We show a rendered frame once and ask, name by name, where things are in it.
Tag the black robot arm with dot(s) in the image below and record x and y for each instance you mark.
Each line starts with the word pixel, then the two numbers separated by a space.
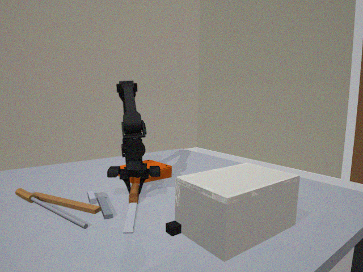
pixel 132 126

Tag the grey metal rod with wooden handle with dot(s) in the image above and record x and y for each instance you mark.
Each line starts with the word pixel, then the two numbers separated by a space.
pixel 31 198

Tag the wooden bar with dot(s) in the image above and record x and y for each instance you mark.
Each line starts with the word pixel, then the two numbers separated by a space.
pixel 86 207

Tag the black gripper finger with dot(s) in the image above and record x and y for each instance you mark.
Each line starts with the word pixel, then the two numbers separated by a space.
pixel 142 179
pixel 127 182

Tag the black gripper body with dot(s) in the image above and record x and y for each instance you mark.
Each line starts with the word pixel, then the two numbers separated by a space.
pixel 114 171

